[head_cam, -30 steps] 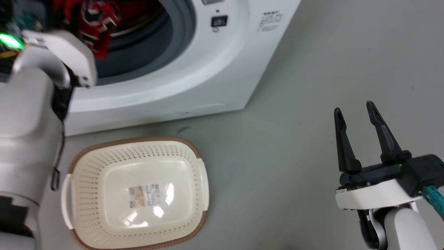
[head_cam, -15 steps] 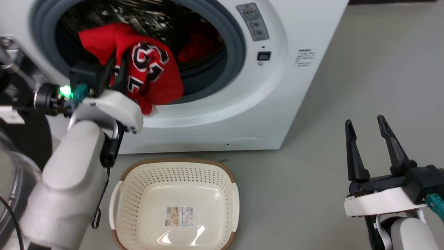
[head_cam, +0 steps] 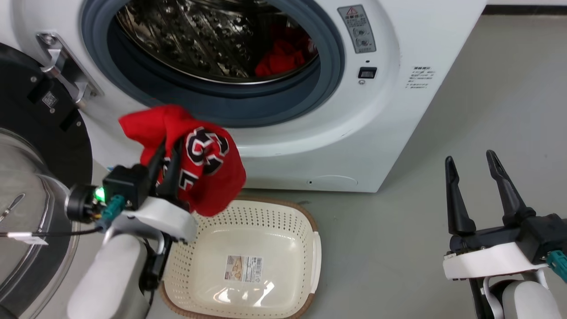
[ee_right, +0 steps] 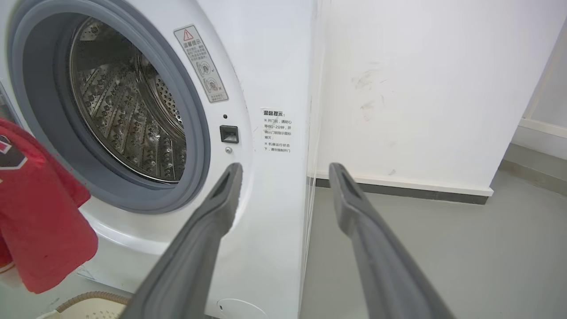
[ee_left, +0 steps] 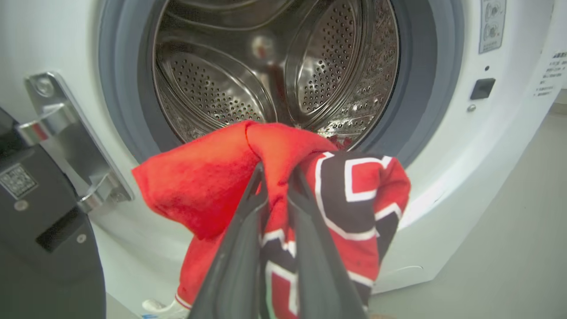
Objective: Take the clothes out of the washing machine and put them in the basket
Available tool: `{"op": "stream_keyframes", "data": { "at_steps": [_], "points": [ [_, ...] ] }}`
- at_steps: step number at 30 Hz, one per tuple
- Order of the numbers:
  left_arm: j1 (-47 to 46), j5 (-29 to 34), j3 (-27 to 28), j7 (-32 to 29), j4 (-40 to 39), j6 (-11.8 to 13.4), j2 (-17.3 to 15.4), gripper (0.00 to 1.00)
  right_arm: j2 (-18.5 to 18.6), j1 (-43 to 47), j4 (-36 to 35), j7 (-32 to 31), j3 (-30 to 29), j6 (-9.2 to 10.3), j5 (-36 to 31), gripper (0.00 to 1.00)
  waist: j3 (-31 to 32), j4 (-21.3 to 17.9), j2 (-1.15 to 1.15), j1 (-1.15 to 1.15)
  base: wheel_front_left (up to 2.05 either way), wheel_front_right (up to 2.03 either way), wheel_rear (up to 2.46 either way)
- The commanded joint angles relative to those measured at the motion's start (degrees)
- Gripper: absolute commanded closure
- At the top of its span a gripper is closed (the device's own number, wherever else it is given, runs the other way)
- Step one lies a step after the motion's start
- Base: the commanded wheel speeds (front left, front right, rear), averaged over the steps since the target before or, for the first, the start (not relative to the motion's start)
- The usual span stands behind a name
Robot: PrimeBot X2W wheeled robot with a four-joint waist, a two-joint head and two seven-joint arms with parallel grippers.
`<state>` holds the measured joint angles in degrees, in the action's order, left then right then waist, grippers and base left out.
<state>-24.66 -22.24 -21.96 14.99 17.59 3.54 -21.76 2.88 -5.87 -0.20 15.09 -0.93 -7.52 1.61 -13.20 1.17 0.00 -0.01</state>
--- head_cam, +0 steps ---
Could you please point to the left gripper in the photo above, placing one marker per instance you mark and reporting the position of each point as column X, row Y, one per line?
column 159, row 217

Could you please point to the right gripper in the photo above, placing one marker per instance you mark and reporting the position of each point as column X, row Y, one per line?
column 491, row 257

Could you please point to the red jersey with black numbers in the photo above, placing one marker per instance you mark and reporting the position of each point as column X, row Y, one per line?
column 217, row 173

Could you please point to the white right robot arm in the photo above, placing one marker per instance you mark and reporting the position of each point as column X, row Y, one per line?
column 527, row 299

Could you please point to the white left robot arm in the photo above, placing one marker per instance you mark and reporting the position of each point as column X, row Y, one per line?
column 110, row 279

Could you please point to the cream perforated laundry basket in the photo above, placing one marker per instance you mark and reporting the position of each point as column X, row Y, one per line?
column 248, row 239

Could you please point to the white front-load washing machine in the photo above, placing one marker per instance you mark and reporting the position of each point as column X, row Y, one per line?
column 398, row 124

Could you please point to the paper label in basket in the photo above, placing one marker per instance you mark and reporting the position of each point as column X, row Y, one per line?
column 243, row 268

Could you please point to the steel washing machine drum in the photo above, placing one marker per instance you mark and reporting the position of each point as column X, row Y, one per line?
column 190, row 40

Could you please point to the black washing machine door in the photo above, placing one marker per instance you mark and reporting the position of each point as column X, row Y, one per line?
column 26, row 115

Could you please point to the teal connector on left wrist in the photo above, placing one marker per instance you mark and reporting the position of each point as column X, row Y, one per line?
column 113, row 212

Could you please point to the teal connector on wrist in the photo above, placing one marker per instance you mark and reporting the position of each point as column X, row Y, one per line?
column 113, row 212
column 559, row 265

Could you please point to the black round wrist module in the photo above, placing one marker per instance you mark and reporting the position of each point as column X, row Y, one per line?
column 82, row 203

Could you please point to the teal connector on right wrist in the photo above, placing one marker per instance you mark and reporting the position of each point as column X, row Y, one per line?
column 559, row 265

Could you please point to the small white door sticker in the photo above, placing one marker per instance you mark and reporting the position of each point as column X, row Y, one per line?
column 49, row 99

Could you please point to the chrome door hinge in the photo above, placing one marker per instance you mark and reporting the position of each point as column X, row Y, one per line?
column 66, row 71

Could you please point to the red garment in drum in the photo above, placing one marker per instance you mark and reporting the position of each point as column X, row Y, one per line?
column 283, row 57

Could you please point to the black door latch slot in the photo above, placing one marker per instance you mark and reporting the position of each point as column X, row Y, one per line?
column 367, row 72

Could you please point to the grey rubber door gasket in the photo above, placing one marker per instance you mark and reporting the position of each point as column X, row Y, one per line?
column 328, row 57

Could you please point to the grey warning sticker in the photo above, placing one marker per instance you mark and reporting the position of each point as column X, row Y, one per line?
column 358, row 27

